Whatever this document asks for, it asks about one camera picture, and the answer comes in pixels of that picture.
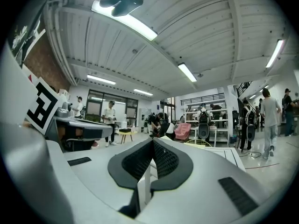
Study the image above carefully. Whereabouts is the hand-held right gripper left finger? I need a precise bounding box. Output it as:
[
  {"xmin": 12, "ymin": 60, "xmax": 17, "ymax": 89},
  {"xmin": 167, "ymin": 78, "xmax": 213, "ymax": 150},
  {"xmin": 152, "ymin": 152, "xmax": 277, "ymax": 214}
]
[{"xmin": 46, "ymin": 138, "xmax": 154, "ymax": 220}]

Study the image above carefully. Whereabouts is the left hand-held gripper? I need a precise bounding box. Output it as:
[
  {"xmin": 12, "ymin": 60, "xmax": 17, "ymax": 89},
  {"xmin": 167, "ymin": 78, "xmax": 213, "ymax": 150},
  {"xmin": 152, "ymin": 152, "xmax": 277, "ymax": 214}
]
[{"xmin": 0, "ymin": 42, "xmax": 114, "ymax": 152}]

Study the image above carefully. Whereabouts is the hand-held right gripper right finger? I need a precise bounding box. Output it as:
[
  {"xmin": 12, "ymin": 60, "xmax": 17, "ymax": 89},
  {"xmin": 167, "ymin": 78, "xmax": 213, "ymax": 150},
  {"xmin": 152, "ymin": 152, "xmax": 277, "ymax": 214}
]
[{"xmin": 135, "ymin": 138, "xmax": 271, "ymax": 224}]

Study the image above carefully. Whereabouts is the small yellow side table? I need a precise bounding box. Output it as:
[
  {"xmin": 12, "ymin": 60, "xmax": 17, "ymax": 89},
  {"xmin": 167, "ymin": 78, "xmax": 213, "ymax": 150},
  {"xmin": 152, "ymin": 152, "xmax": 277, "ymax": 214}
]
[{"xmin": 117, "ymin": 130, "xmax": 139, "ymax": 145}]

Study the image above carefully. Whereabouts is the white metal shelf rack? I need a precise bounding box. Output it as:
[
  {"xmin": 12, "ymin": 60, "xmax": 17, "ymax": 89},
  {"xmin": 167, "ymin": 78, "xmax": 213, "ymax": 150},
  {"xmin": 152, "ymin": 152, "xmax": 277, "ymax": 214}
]
[{"xmin": 184, "ymin": 101, "xmax": 230, "ymax": 147}]

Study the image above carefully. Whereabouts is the pink armchair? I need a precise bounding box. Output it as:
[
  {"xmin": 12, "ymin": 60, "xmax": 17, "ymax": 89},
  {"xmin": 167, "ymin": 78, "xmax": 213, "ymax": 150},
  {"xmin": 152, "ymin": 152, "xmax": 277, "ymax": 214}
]
[{"xmin": 173, "ymin": 122, "xmax": 192, "ymax": 140}]

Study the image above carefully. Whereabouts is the long ceiling tube lamp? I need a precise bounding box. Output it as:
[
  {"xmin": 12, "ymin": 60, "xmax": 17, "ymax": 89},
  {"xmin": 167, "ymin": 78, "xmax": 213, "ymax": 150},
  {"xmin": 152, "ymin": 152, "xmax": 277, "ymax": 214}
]
[
  {"xmin": 178, "ymin": 62, "xmax": 198, "ymax": 83},
  {"xmin": 91, "ymin": 0, "xmax": 158, "ymax": 42},
  {"xmin": 265, "ymin": 39, "xmax": 285, "ymax": 69},
  {"xmin": 133, "ymin": 88, "xmax": 154, "ymax": 97},
  {"xmin": 86, "ymin": 74, "xmax": 117, "ymax": 85}
]

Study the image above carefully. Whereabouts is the black metal staircase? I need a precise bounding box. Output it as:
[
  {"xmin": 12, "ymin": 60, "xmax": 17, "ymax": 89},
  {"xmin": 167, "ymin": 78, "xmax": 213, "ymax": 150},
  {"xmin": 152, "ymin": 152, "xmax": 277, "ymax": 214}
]
[{"xmin": 236, "ymin": 80, "xmax": 253, "ymax": 98}]

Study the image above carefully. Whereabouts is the yellow wire chair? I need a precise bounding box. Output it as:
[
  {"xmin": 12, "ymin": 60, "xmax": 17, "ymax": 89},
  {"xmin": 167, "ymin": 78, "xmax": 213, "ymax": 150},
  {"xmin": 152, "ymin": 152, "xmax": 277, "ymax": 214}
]
[{"xmin": 184, "ymin": 138, "xmax": 213, "ymax": 148}]

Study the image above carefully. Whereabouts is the black head-worn camera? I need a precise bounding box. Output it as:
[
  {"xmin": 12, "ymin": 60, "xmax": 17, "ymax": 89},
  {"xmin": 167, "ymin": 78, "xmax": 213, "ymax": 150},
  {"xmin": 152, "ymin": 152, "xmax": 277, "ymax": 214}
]
[{"xmin": 99, "ymin": 0, "xmax": 144, "ymax": 17}]

